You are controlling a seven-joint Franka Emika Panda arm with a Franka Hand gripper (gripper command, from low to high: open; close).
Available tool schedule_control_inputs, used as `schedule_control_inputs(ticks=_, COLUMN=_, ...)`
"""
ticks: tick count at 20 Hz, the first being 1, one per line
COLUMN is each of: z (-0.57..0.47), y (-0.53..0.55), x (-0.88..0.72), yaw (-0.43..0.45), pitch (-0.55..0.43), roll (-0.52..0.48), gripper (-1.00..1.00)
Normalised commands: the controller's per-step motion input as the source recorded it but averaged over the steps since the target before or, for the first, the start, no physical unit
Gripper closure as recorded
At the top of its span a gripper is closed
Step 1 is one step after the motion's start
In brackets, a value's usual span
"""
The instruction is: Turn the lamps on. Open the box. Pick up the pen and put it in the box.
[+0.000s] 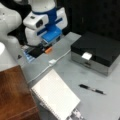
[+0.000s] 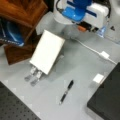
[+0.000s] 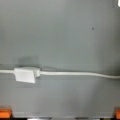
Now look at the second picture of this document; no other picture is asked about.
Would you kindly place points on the grey jewelry box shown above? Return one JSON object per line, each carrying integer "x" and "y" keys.
{"x": 106, "y": 100}

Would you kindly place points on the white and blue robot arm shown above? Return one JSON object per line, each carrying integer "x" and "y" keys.
{"x": 86, "y": 14}

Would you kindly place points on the white spiral notebook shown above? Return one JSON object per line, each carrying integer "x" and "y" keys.
{"x": 47, "y": 51}

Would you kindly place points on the black pen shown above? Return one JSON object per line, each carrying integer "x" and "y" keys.
{"x": 66, "y": 92}

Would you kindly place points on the metal binder clips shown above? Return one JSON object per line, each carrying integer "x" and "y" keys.
{"x": 35, "y": 74}

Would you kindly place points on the orange small object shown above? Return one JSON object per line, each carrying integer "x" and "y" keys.
{"x": 81, "y": 28}

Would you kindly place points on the small white paper tag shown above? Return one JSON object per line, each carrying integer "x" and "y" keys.
{"x": 98, "y": 78}

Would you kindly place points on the brown wooden shelf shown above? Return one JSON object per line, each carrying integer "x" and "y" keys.
{"x": 26, "y": 14}

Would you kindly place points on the blue book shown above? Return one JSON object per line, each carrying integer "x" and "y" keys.
{"x": 10, "y": 33}

